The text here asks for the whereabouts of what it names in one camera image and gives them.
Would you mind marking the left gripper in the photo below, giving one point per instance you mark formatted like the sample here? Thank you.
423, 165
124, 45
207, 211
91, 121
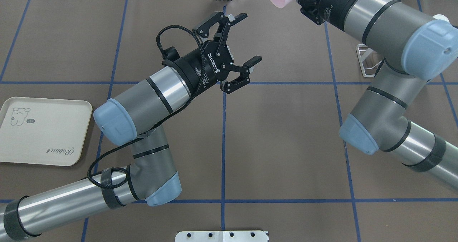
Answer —
204, 67

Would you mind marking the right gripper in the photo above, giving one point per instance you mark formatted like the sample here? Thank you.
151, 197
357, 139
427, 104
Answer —
331, 4

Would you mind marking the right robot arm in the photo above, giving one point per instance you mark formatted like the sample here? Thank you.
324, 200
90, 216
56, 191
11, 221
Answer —
416, 48

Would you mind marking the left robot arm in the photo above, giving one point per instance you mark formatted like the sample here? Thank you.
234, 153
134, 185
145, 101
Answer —
141, 166

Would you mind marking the white plastic tray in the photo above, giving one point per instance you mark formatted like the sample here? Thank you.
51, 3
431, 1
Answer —
43, 131

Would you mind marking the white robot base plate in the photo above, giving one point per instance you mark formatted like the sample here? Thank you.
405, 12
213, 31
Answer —
223, 236

